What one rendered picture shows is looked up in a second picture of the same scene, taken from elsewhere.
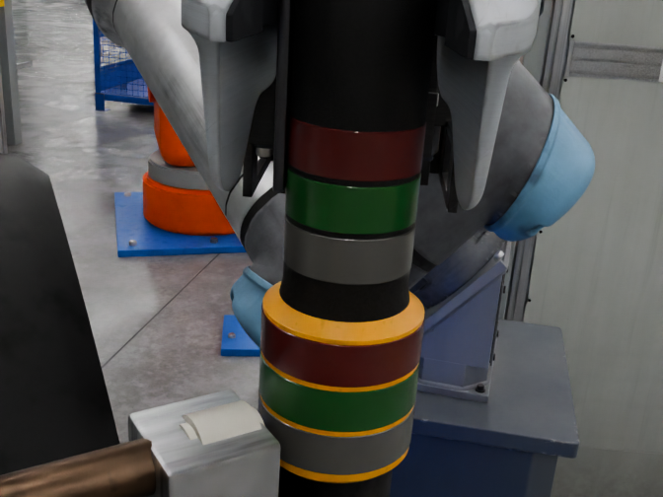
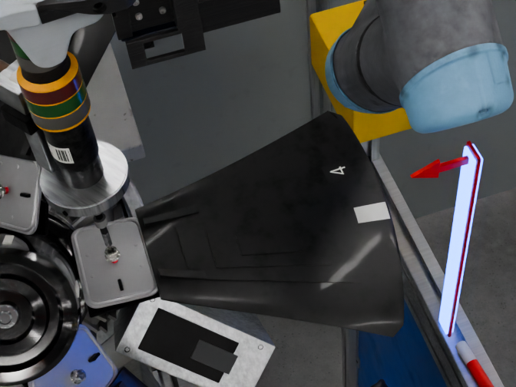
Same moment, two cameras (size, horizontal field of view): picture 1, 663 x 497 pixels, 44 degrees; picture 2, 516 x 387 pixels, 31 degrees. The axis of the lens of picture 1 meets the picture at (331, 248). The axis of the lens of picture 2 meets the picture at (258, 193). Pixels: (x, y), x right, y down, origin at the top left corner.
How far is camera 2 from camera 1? 65 cm
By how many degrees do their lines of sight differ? 65
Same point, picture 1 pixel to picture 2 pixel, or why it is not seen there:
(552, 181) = (411, 104)
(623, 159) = not seen: outside the picture
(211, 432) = (13, 77)
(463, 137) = (47, 42)
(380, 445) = (36, 119)
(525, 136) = (405, 62)
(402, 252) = (28, 65)
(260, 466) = (14, 97)
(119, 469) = not seen: outside the picture
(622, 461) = not seen: outside the picture
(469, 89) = (36, 28)
